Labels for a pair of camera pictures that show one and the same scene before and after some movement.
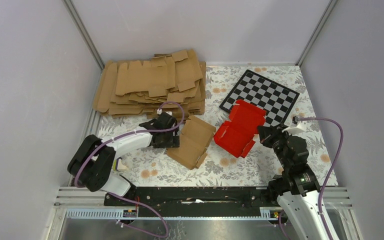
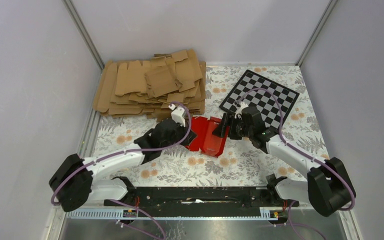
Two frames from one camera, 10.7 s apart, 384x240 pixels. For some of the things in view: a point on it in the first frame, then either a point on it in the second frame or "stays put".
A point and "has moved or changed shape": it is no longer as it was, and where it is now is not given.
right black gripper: (266, 134) -> (220, 131)
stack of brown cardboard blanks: (174, 82) stays put
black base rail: (194, 202) stays put
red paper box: (236, 136) has moved or changed shape
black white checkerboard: (276, 100) stays put
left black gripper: (173, 142) -> (190, 137)
